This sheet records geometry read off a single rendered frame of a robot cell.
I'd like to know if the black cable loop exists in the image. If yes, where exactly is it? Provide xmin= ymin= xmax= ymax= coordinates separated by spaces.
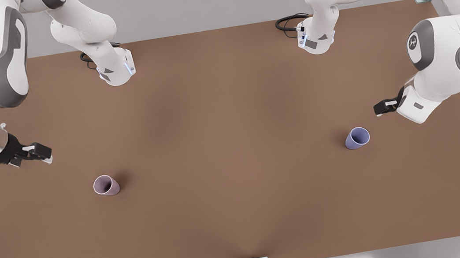
xmin=78 ymin=41 xmax=125 ymax=72
xmin=274 ymin=12 xmax=314 ymax=41

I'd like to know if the pink cup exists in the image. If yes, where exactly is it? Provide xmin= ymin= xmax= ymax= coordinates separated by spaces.
xmin=92 ymin=173 xmax=122 ymax=198

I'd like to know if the purple cup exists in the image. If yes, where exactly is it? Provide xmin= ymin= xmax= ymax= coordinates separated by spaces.
xmin=343 ymin=125 xmax=372 ymax=151

